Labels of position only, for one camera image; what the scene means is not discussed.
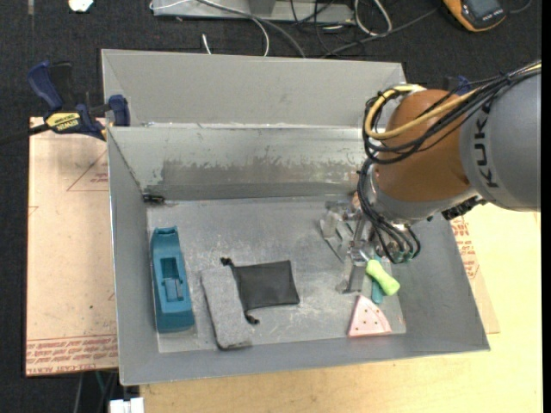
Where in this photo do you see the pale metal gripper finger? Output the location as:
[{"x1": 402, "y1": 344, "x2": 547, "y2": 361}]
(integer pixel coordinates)
[
  {"x1": 319, "y1": 204, "x2": 353, "y2": 263},
  {"x1": 335, "y1": 263, "x2": 368, "y2": 295}
]

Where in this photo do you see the lime green and teal tool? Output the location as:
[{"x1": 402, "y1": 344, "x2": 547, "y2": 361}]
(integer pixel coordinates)
[{"x1": 364, "y1": 253, "x2": 402, "y2": 305}]

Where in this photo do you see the pink triangular sanding pad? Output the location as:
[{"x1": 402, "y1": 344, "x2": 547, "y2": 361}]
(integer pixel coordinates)
[{"x1": 347, "y1": 294, "x2": 393, "y2": 338}]

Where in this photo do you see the grey metal bin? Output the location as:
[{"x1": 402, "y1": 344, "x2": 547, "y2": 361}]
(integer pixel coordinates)
[{"x1": 101, "y1": 48, "x2": 491, "y2": 387}]

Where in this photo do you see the grey felt pad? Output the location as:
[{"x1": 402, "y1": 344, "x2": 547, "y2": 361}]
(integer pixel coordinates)
[{"x1": 199, "y1": 266, "x2": 254, "y2": 352}]

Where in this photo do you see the teal tape dispenser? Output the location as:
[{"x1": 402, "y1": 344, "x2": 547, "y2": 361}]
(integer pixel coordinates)
[{"x1": 149, "y1": 225, "x2": 196, "y2": 334}]

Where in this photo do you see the brown cardboard board, red print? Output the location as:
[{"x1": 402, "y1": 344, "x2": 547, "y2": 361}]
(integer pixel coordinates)
[{"x1": 25, "y1": 116, "x2": 501, "y2": 378}]

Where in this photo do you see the black drawstring pouch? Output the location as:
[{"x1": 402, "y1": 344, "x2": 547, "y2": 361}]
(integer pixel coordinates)
[{"x1": 220, "y1": 256, "x2": 301, "y2": 326}]

